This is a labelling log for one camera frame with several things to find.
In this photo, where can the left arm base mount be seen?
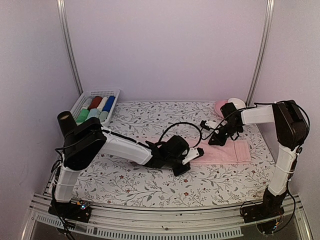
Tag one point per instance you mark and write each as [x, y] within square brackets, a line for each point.
[80, 212]

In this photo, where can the white plastic basket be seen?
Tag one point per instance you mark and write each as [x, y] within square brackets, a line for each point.
[75, 110]

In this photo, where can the green rolled towel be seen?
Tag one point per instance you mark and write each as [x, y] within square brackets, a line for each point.
[82, 115]

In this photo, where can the grey rolled towel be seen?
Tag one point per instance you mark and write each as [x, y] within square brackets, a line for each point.
[87, 103]

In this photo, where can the pink plate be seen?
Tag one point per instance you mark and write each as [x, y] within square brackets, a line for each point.
[218, 105]

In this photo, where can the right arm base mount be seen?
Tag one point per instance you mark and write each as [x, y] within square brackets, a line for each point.
[253, 212]

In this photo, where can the white bowl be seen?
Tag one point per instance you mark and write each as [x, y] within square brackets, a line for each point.
[238, 103]

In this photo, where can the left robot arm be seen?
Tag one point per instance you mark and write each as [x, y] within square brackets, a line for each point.
[82, 143]

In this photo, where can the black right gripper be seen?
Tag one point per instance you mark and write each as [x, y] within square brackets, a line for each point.
[216, 141]

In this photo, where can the red rolled towel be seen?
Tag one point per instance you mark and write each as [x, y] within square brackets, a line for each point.
[95, 102]

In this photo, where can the pink towel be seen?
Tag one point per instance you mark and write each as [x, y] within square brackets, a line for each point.
[220, 153]

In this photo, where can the green towel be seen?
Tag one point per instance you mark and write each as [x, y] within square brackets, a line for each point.
[82, 115]
[103, 116]

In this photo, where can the right aluminium frame post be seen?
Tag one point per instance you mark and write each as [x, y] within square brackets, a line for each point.
[261, 52]

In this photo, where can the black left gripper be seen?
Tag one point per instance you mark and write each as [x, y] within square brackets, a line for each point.
[179, 172]

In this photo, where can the light blue rolled towel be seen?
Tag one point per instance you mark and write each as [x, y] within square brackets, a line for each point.
[93, 113]

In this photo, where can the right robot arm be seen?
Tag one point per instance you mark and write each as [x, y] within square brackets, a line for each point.
[292, 126]

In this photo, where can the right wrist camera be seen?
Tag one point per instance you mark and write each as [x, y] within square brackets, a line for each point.
[208, 124]

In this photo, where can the front aluminium rail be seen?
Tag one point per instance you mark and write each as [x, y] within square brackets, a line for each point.
[117, 222]

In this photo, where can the left aluminium frame post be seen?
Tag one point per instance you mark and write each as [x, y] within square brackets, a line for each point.
[61, 7]

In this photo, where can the black cylinder cup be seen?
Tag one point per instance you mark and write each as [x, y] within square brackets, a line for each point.
[66, 122]

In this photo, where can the white rolled towel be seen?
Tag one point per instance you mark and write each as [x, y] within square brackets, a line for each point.
[102, 104]

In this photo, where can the aluminium frame post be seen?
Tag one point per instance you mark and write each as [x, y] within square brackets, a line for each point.
[261, 52]
[61, 7]

